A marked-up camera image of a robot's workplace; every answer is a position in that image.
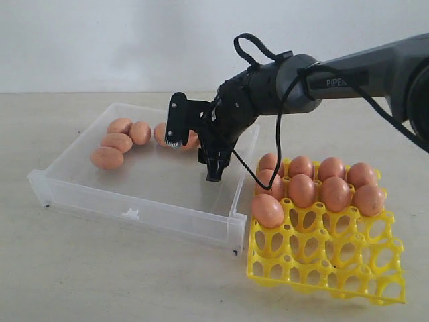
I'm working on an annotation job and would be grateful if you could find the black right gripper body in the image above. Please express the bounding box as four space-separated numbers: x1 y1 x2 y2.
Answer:
198 100 257 167

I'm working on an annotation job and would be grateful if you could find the brown egg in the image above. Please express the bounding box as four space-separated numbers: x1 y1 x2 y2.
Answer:
346 162 378 189
90 146 124 170
100 133 133 154
318 156 346 182
320 176 350 213
107 117 133 135
258 152 284 177
288 156 315 178
154 122 168 147
180 130 200 151
255 169 284 201
129 121 151 146
288 174 317 208
352 184 385 217
251 194 284 229

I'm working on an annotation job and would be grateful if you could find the clear plastic drawer bin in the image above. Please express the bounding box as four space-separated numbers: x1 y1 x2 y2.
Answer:
28 103 259 255

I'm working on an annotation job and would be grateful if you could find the yellow plastic egg tray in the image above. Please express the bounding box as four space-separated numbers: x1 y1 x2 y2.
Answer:
247 197 406 305

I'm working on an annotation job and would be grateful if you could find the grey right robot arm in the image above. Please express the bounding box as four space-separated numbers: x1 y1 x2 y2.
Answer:
198 33 428 182

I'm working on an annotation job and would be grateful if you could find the black camera cable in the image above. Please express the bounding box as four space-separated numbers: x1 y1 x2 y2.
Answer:
231 32 429 191

